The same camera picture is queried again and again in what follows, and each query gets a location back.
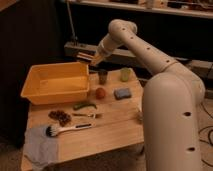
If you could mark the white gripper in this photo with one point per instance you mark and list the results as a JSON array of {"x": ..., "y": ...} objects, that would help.
[{"x": 100, "y": 54}]

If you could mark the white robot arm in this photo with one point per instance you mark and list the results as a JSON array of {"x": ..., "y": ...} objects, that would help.
[{"x": 169, "y": 101}]

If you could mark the yellow plastic tray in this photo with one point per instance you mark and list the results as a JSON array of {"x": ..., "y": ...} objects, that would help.
[{"x": 56, "y": 83}]

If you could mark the dark cup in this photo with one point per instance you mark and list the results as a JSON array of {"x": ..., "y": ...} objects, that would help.
[{"x": 102, "y": 74}]

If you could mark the metal lamp pole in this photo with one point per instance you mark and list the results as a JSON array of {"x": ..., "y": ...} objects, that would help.
[{"x": 74, "y": 37}]

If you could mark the green cup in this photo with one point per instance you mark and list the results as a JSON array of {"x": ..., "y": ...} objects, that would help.
[{"x": 124, "y": 74}]

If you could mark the grey bench shelf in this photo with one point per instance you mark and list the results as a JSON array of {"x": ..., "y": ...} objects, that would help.
[{"x": 203, "y": 69}]

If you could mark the orange round fruit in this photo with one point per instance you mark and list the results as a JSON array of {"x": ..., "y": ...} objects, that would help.
[{"x": 100, "y": 93}]

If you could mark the blue sponge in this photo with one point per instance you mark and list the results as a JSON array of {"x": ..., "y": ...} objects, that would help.
[{"x": 122, "y": 93}]

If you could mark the green pepper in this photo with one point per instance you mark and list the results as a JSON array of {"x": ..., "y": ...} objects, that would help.
[{"x": 81, "y": 105}]

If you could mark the small metal fork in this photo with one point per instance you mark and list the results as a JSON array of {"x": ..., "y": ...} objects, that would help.
[{"x": 95, "y": 116}]

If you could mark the stack of white plates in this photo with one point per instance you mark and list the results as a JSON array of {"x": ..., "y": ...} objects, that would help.
[{"x": 140, "y": 113}]

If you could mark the brown grape bunch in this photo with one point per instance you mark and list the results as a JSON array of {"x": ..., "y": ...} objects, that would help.
[{"x": 60, "y": 116}]

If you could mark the white dish brush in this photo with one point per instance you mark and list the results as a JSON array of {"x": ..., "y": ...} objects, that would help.
[{"x": 55, "y": 129}]

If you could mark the grey cloth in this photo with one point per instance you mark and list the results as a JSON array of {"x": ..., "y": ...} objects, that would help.
[{"x": 40, "y": 149}]

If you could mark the upper wooden shelf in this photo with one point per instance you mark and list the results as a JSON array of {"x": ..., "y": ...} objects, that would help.
[{"x": 153, "y": 6}]

